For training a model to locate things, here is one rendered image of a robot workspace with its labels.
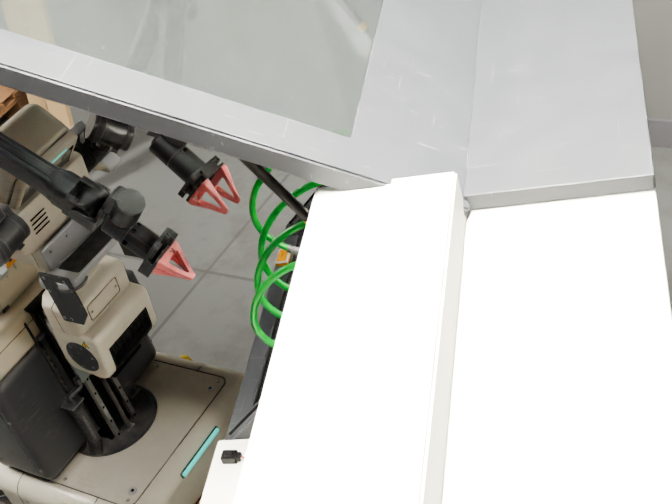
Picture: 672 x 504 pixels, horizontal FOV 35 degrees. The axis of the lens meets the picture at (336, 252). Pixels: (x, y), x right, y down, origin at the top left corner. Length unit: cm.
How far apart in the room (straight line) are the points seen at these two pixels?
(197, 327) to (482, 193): 246
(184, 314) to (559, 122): 252
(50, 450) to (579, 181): 199
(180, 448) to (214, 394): 21
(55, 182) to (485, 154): 87
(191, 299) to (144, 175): 100
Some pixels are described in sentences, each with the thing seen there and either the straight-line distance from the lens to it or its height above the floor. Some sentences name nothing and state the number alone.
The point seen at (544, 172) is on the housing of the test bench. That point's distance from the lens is 165.
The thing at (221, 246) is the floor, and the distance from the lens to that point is 431.
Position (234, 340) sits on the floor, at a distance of 386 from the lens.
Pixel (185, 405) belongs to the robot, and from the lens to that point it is 329.
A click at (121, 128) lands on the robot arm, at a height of 125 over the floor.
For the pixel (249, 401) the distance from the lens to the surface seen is 222.
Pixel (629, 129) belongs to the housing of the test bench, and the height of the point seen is 150.
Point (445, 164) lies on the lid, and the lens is 169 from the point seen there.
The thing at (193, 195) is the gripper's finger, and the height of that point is 132.
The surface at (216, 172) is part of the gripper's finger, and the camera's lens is 221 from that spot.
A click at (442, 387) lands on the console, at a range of 133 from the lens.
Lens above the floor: 247
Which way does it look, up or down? 37 degrees down
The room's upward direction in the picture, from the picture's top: 18 degrees counter-clockwise
